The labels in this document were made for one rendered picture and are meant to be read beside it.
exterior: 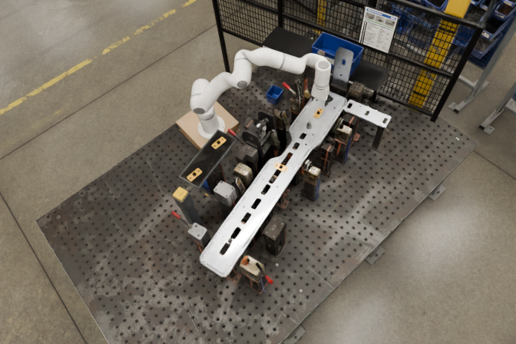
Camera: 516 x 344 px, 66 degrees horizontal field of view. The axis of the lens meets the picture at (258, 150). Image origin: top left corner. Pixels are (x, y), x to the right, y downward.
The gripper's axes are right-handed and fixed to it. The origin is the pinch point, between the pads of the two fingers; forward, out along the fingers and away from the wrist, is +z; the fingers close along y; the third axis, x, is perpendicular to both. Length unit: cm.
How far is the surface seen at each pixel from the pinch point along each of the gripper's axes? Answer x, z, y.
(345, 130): -6.8, 7.8, 21.7
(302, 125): -13.7, 12.1, -4.2
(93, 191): -114, 42, -109
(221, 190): -81, 1, -17
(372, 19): 54, -25, 6
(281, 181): -55, 12, 5
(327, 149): -20.7, 13.2, 17.5
